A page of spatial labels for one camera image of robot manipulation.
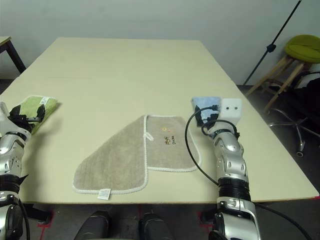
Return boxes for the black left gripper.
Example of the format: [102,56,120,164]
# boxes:
[9,104,46,130]

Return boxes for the black robot left foot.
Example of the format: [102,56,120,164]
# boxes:
[74,209,112,240]

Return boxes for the black table foot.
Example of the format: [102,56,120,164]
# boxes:
[201,209,218,226]
[24,203,50,225]

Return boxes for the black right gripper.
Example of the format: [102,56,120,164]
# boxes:
[194,105,219,130]

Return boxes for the black robot foot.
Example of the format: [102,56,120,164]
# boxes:
[74,209,112,240]
[138,212,173,240]

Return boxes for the black robot right foot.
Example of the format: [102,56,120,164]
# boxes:
[138,212,173,240]

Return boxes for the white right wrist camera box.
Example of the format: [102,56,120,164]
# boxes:
[214,98,243,131]

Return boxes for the beige towel with white trim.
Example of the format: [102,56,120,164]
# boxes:
[72,114,203,196]

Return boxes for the black office chair chrome base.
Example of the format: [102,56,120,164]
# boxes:
[268,71,320,157]

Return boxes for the wooden stool green cushion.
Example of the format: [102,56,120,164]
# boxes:
[246,34,320,113]

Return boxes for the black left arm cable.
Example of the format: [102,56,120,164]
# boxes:
[17,197,31,240]

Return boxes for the green folded towel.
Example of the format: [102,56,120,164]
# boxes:
[9,95,62,135]

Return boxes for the blue folded towel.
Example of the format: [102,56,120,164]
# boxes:
[191,96,223,125]

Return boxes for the beige side table black legs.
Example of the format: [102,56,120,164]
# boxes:
[0,36,27,75]

